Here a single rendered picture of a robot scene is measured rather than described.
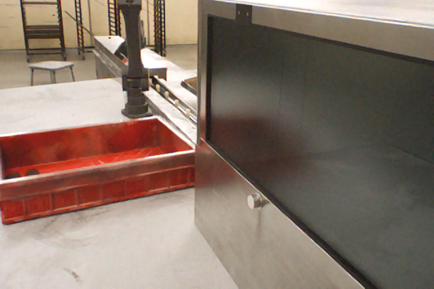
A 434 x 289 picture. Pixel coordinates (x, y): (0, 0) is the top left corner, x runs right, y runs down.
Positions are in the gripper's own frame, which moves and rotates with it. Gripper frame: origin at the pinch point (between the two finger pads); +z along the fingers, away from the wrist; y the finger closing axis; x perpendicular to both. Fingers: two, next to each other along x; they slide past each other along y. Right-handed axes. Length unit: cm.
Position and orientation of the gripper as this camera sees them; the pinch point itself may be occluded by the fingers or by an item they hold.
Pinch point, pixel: (122, 48)
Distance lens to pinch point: 208.9
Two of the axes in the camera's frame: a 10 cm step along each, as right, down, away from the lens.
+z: -5.6, -0.4, 8.3
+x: 6.8, 5.4, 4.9
